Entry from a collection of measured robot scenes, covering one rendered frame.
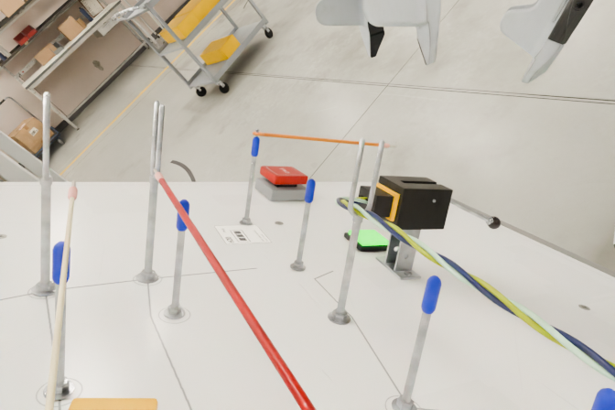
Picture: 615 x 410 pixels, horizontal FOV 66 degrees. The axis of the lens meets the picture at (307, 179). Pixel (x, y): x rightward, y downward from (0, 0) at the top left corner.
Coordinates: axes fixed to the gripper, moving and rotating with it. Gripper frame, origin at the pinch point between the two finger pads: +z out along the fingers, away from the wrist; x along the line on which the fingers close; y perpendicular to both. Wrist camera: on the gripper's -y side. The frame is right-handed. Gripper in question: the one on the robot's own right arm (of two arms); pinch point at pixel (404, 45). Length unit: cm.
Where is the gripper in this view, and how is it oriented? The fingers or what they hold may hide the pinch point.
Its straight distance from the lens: 42.4
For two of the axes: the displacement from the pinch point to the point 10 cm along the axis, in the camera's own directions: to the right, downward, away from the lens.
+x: 3.9, 2.9, -8.7
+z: 2.5, 8.8, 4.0
